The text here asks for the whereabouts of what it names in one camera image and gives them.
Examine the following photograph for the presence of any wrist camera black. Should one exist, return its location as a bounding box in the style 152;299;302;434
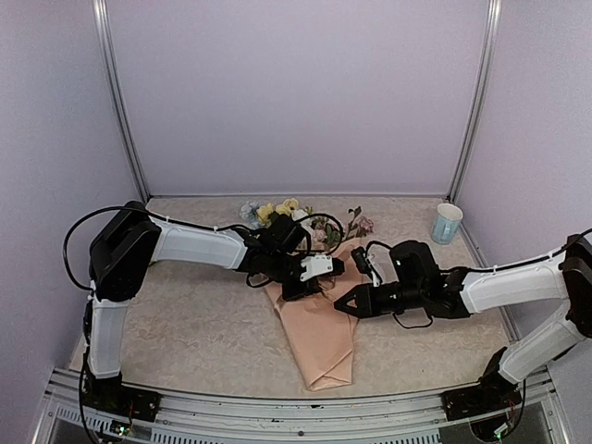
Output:
250;214;345;281
350;239;440;290

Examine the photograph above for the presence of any left aluminium frame post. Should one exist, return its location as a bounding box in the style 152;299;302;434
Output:
92;0;152;204

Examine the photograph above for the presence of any beige wrapping paper sheet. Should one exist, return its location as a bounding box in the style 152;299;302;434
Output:
265;238;363;392

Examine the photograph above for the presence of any right aluminium frame post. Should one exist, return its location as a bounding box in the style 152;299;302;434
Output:
447;0;502;204

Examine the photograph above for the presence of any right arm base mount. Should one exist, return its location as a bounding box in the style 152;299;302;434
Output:
441;385;522;421

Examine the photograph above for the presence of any mauve bud fake flower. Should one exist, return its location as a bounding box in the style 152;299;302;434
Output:
311;216;343;249

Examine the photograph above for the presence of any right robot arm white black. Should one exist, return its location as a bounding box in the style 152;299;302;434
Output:
334;231;591;411

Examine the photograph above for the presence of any aluminium frame post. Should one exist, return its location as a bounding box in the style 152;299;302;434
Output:
92;0;152;204
447;0;502;204

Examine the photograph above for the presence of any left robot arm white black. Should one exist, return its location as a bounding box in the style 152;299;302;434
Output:
71;201;334;412

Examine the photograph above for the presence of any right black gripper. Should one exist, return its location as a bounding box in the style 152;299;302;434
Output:
334;280;426;318

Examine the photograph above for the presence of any light blue mug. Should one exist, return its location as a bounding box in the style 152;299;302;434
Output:
431;203;463;245

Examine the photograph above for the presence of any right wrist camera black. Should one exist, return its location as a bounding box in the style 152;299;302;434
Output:
350;239;440;290

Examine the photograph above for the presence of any front aluminium rail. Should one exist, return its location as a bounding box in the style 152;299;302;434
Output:
43;367;556;444

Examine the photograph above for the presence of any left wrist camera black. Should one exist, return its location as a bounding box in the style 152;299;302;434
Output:
250;214;345;281

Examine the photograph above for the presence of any yellow rose fake flower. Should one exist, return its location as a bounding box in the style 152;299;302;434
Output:
255;198;300;227

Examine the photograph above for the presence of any white rose fake flower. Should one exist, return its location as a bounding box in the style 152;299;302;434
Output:
291;208;314;233

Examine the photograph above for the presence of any pink fake flower stem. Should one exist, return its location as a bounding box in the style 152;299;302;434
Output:
345;206;375;241

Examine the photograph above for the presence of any black camera cable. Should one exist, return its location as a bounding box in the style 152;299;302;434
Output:
302;212;346;255

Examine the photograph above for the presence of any blue hydrangea fake flower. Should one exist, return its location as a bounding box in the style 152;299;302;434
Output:
239;201;260;223

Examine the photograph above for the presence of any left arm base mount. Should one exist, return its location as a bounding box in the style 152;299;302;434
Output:
82;386;162;423

